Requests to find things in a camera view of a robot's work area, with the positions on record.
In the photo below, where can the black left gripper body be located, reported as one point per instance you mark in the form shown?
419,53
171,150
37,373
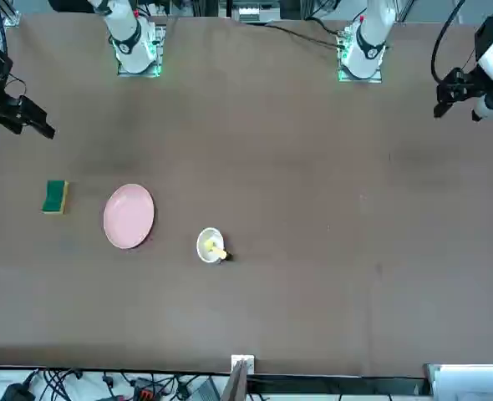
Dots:
473,85

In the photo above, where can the green and yellow sponge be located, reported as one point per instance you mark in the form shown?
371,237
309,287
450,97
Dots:
54,194

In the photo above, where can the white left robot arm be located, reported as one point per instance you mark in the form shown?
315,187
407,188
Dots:
369,42

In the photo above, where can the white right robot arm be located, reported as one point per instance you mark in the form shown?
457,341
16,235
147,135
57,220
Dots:
129,37

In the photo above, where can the pink plate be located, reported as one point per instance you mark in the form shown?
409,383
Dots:
128,216

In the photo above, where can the yellow spoon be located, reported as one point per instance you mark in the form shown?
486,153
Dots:
218,250

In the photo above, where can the large black power adapter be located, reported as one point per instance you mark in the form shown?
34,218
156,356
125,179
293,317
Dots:
16,392

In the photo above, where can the white board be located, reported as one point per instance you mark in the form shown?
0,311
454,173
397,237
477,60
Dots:
472,382

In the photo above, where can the orange and black connector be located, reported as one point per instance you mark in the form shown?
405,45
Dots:
143,394

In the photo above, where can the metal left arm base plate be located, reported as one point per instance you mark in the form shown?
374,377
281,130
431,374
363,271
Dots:
342,58

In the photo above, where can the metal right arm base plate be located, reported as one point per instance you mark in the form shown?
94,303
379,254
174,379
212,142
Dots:
156,50

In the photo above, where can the aluminium camera post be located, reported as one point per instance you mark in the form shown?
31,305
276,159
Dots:
239,376

